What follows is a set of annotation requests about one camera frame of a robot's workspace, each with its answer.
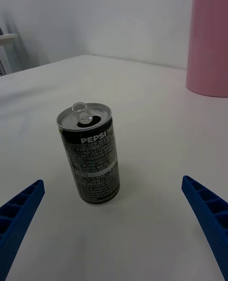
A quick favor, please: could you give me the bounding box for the white shelf unit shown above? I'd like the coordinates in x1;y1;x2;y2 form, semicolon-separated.
0;26;19;77

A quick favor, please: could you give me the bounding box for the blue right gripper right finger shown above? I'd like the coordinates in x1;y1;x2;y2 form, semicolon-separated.
181;175;228;281

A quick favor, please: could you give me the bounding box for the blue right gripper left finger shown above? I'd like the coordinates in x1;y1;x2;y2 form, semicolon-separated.
0;179;45;281

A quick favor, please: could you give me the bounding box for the black drink can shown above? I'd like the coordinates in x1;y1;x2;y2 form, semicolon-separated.
56;102;121;205

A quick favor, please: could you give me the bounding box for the pink plastic bin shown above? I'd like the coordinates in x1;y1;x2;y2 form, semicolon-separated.
185;0;228;97

